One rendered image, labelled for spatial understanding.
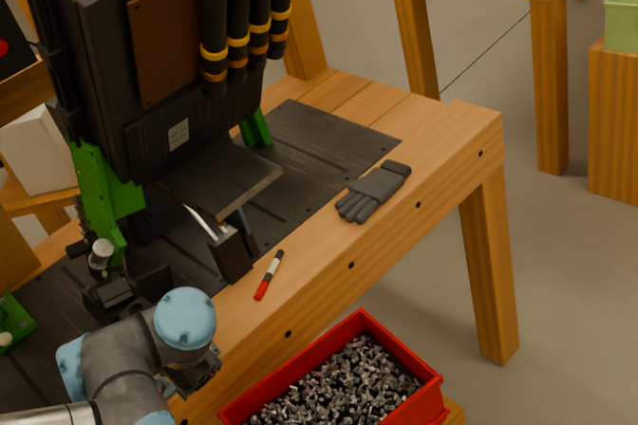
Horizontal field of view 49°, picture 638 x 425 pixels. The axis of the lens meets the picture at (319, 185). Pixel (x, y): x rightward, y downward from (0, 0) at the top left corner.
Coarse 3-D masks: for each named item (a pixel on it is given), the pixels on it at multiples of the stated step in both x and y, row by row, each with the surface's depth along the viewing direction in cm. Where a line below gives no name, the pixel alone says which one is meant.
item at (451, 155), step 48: (432, 144) 162; (480, 144) 164; (432, 192) 156; (288, 240) 148; (336, 240) 144; (384, 240) 150; (240, 288) 140; (288, 288) 137; (336, 288) 144; (240, 336) 130; (288, 336) 138; (240, 384) 133
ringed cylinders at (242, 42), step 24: (216, 0) 102; (240, 0) 107; (264, 0) 111; (288, 0) 117; (216, 24) 106; (240, 24) 111; (264, 24) 116; (216, 48) 111; (240, 48) 116; (264, 48) 121; (216, 72) 116; (240, 72) 122; (216, 96) 121
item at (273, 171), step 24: (216, 144) 140; (192, 168) 136; (216, 168) 134; (240, 168) 132; (264, 168) 130; (168, 192) 134; (192, 192) 129; (216, 192) 128; (240, 192) 126; (216, 216) 123
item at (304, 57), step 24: (288, 24) 192; (312, 24) 197; (288, 48) 200; (312, 48) 200; (288, 72) 207; (312, 72) 203; (0, 216) 153; (0, 240) 155; (24, 240) 159; (0, 264) 157; (24, 264) 161; (0, 288) 159
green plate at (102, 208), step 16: (96, 144) 123; (80, 160) 129; (96, 160) 123; (80, 176) 132; (96, 176) 126; (112, 176) 127; (80, 192) 135; (96, 192) 128; (112, 192) 128; (128, 192) 131; (96, 208) 131; (112, 208) 128; (128, 208) 132; (96, 224) 135; (112, 224) 129
